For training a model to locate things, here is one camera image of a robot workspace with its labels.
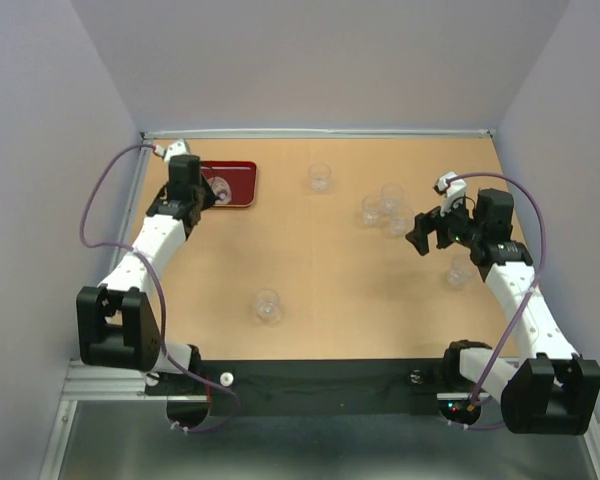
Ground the aluminium frame rail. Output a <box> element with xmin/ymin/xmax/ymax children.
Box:
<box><xmin>141</xmin><ymin>128</ymin><xmax>495</xmax><ymax>140</ymax></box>

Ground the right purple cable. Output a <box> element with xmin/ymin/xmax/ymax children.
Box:
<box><xmin>447</xmin><ymin>172</ymin><xmax>546</xmax><ymax>431</ymax></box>

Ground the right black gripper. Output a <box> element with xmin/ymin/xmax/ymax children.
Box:
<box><xmin>403</xmin><ymin>193</ymin><xmax>483</xmax><ymax>256</ymax></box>

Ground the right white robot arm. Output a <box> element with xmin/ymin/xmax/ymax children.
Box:
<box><xmin>406</xmin><ymin>180</ymin><xmax>600</xmax><ymax>436</ymax></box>

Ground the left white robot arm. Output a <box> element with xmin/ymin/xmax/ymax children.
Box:
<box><xmin>76</xmin><ymin>146</ymin><xmax>216</xmax><ymax>394</ymax></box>

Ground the cluster clear glass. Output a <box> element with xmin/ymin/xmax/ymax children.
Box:
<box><xmin>380</xmin><ymin>183</ymin><xmax>405</xmax><ymax>215</ymax></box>
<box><xmin>388</xmin><ymin>205</ymin><xmax>414</xmax><ymax>237</ymax></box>
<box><xmin>362</xmin><ymin>194</ymin><xmax>384</xmax><ymax>227</ymax></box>

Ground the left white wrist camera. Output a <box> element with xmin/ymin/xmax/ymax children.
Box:
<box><xmin>152</xmin><ymin>139</ymin><xmax>191</xmax><ymax>164</ymax></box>

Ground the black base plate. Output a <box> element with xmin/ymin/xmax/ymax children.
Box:
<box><xmin>145</xmin><ymin>358</ymin><xmax>473</xmax><ymax>419</ymax></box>

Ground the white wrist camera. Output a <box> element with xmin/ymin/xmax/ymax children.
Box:
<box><xmin>152</xmin><ymin>139</ymin><xmax>191</xmax><ymax>164</ymax></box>
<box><xmin>434</xmin><ymin>171</ymin><xmax>467</xmax><ymax>216</ymax></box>

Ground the cluster left clear glass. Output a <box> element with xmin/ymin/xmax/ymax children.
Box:
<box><xmin>362</xmin><ymin>194</ymin><xmax>384</xmax><ymax>227</ymax></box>

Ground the cluster back clear glass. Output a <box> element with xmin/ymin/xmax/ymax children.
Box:
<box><xmin>380</xmin><ymin>183</ymin><xmax>405</xmax><ymax>215</ymax></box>

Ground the cluster front clear glass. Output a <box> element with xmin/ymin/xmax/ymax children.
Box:
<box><xmin>388</xmin><ymin>205</ymin><xmax>414</xmax><ymax>237</ymax></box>

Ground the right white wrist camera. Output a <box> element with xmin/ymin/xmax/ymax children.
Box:
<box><xmin>434</xmin><ymin>171</ymin><xmax>467</xmax><ymax>216</ymax></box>

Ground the red lacquer tray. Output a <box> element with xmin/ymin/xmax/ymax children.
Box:
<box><xmin>202</xmin><ymin>160</ymin><xmax>258</xmax><ymax>209</ymax></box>

